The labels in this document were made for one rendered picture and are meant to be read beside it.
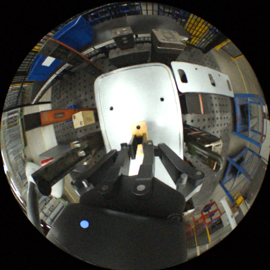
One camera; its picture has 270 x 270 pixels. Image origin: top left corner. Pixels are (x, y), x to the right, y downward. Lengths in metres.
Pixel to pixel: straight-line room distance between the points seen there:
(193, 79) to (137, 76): 0.16
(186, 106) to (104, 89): 0.23
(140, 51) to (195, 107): 0.23
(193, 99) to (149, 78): 0.14
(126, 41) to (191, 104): 0.25
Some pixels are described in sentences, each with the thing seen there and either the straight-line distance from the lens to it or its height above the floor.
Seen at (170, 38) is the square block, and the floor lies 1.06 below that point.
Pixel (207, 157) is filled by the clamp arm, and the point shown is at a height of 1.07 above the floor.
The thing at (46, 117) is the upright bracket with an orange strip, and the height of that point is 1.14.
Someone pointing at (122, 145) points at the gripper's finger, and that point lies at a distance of 0.16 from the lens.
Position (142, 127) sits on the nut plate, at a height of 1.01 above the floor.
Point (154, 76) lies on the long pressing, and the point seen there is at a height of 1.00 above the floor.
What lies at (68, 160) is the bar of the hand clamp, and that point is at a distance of 0.22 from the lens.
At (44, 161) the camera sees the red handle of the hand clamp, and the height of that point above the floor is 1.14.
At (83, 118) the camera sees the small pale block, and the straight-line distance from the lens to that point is 0.21.
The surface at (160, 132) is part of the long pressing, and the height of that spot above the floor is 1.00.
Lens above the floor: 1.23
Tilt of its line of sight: 74 degrees down
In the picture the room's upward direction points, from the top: 158 degrees counter-clockwise
